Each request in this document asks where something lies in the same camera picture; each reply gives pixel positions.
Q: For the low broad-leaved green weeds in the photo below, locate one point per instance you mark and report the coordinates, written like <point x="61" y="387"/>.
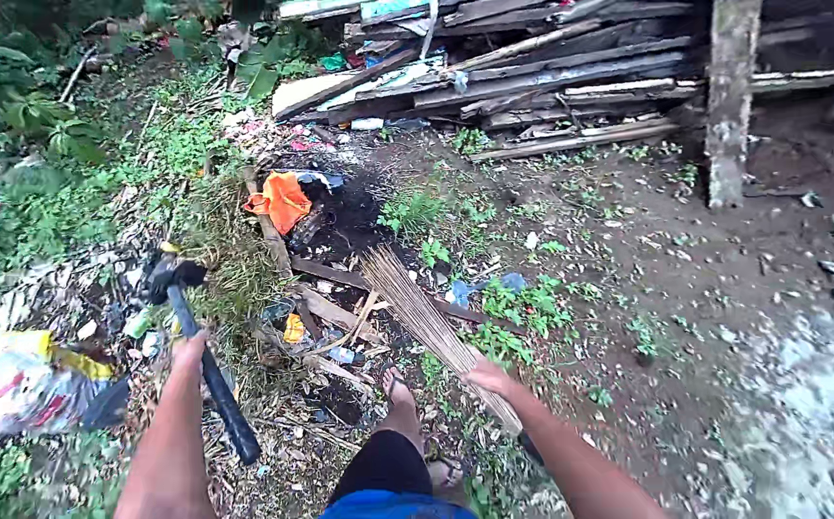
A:
<point x="529" y="306"/>

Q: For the green plastic scrap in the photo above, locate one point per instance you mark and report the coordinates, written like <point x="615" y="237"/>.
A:
<point x="333" y="62"/>

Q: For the person's right forearm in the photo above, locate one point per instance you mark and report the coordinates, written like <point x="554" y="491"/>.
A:
<point x="583" y="458"/>

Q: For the person's right fingers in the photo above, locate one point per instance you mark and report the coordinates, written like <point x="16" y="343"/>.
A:
<point x="474" y="375"/>

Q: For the brown weathered board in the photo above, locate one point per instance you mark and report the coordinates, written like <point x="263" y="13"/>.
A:
<point x="273" y="241"/>

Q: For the brown stick broom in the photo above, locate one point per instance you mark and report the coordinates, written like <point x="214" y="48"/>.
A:
<point x="428" y="324"/>

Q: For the thin curved light stick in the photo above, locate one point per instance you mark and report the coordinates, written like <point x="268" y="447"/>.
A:
<point x="361" y="321"/>

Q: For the heap of dry grass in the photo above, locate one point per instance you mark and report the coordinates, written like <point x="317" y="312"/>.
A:
<point x="240" y="288"/>

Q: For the grey wooden post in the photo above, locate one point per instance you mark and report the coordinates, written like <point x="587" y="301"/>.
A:
<point x="730" y="108"/>

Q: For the person's right hand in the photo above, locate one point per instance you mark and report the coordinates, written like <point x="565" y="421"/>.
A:
<point x="495" y="380"/>

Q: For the person's left forearm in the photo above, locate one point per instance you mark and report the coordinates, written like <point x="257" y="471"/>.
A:
<point x="168" y="440"/>

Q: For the heap of dry leaves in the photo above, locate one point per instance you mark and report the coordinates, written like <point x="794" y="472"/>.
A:
<point x="49" y="299"/>

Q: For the person's body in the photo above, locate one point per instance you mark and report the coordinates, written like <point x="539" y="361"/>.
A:
<point x="395" y="506"/>

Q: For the bluish clear plastic bag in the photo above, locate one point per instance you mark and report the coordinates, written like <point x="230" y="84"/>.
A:
<point x="460" y="290"/>

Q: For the clear crumpled plastic bottle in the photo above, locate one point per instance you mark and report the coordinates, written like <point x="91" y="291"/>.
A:
<point x="343" y="354"/>

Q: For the orange plastic wrapper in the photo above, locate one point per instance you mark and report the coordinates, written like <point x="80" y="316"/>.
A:
<point x="294" y="329"/>

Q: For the pile of wooden planks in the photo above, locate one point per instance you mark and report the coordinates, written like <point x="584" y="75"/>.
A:
<point x="532" y="68"/>

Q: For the feathery green plant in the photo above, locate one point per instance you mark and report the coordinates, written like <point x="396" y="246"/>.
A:
<point x="411" y="212"/>

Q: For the green leafy bushes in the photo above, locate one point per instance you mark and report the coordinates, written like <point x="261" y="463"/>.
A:
<point x="35" y="122"/>

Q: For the person's left hand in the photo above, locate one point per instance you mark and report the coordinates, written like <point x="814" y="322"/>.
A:
<point x="188" y="352"/>

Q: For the white sack with red stripes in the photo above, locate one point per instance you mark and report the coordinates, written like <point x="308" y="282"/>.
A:
<point x="6" y="382"/>

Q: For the orange cloth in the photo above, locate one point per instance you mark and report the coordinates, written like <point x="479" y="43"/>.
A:
<point x="284" y="202"/>

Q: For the long dark narrow board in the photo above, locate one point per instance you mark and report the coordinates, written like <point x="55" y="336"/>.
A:
<point x="330" y="273"/>

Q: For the person's left fingers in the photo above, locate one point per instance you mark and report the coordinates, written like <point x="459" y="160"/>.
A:
<point x="199" y="337"/>

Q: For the person's legs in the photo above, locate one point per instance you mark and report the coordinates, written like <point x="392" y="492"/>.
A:
<point x="390" y="450"/>

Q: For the short light brown board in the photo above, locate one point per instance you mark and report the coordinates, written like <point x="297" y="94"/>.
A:
<point x="334" y="313"/>

